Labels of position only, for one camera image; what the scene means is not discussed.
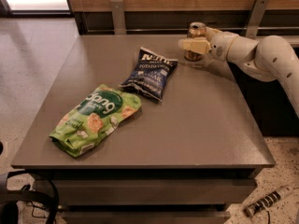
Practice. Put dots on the grey table drawer unit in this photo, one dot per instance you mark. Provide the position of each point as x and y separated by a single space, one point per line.
147 198

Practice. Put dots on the orange soda can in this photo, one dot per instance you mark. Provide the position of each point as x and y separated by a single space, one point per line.
196 29

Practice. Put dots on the black chair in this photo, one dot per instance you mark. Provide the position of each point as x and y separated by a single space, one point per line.
9 212

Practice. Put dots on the green rice chip bag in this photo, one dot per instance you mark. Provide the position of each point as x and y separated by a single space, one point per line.
94 119

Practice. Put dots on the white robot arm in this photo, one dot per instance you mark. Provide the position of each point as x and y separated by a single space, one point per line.
268 59

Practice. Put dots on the blue potato chip bag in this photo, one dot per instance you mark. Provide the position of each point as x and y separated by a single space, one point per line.
150 74

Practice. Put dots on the metal bracket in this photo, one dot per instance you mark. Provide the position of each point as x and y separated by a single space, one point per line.
118 17
255 18

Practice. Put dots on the left metal bracket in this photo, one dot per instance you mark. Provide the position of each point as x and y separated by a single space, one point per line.
118 17

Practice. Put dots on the white power strip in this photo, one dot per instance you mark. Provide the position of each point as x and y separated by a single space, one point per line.
269 200

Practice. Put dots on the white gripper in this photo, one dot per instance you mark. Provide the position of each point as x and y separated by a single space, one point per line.
221 46

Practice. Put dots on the right metal bracket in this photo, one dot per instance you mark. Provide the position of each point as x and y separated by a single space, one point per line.
255 18

